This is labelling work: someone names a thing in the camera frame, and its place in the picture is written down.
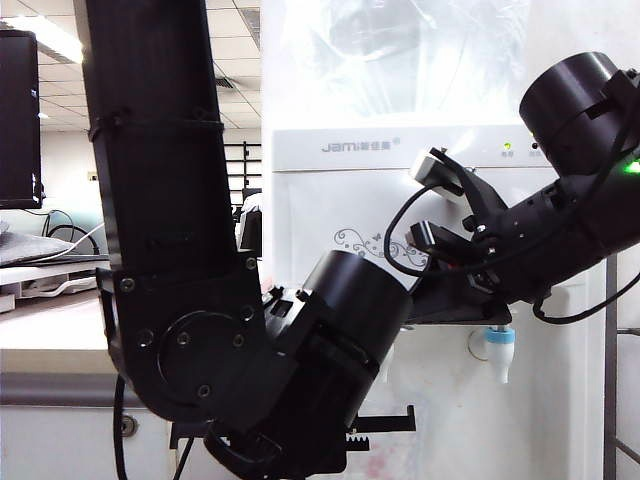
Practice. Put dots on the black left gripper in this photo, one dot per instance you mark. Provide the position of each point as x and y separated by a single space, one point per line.
300 445

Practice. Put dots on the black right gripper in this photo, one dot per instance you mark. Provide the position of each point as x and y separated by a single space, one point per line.
515 250

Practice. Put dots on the clear textured plastic mug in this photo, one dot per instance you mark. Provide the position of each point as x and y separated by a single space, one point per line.
405 455

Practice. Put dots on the red-collared hot water tap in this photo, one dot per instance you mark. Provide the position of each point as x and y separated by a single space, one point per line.
387 367

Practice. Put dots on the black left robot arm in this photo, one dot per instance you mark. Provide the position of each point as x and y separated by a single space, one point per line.
150 150

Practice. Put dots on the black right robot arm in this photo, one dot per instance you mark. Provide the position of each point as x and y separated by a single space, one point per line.
565 110

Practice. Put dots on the blue-collared cold water tap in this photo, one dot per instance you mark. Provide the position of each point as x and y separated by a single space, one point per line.
500 355

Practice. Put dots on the white water dispenser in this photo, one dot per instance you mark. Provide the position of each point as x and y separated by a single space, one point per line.
350 200

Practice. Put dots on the plastic-wrapped water jug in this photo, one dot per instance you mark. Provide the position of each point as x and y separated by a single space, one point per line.
350 60

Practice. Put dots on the white office desk cabinet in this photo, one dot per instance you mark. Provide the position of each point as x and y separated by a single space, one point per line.
50 325

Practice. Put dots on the black office chair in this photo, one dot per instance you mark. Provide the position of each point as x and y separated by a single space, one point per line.
251 230

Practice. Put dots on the round metal drawer lock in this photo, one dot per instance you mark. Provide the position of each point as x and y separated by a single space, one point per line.
131 426

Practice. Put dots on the ceiling air vent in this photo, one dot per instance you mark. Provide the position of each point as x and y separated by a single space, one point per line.
225 84

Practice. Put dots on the white desktop stand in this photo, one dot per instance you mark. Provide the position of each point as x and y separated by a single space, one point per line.
40 279

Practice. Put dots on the grey padded sleeve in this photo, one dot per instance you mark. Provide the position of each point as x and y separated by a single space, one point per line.
30 249

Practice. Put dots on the black computer monitor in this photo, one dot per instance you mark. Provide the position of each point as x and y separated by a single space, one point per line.
17 120

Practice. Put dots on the long ceiling light panel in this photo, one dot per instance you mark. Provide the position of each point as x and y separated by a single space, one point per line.
45 37

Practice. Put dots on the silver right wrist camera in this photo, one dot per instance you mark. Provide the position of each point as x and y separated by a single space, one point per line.
437 175

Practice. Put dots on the dark metal rack frame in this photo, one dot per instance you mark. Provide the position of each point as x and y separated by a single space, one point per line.
611 375

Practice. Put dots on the black wall shelf rack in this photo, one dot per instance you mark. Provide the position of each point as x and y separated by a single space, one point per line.
245 165

